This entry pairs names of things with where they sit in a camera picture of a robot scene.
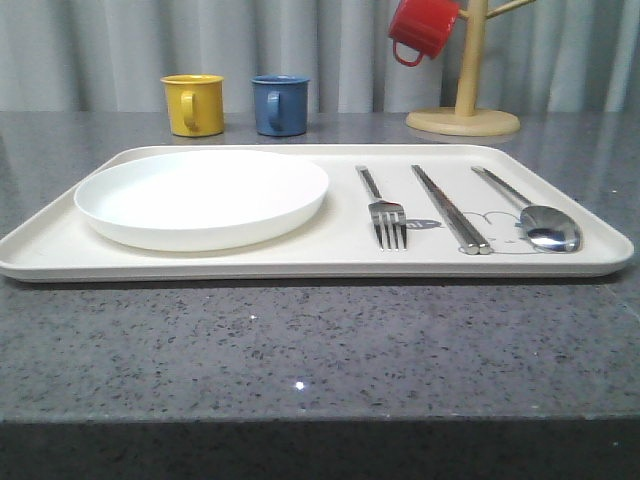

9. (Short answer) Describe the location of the silver metal spoon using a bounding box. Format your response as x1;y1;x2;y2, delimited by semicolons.
471;166;582;253

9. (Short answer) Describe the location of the grey curtain backdrop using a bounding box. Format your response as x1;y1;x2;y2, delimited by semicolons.
1;1;639;114

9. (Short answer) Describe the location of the beige rabbit serving tray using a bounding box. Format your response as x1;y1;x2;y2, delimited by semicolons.
1;144;634;282

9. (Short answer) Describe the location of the white round plate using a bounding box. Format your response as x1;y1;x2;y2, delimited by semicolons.
74;150;329;252

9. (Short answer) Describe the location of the blue enamel mug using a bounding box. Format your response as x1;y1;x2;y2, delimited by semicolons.
251;75;310;137

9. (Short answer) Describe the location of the wooden mug tree stand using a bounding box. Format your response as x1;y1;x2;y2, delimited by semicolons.
406;0;530;137

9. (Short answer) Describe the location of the yellow enamel mug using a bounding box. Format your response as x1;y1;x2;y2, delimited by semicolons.
161;74;225;137

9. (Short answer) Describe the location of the red enamel mug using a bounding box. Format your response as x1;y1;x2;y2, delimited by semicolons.
388;0;460;67

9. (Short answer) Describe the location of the silver metal fork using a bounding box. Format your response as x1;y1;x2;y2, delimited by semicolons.
356;165;408;251

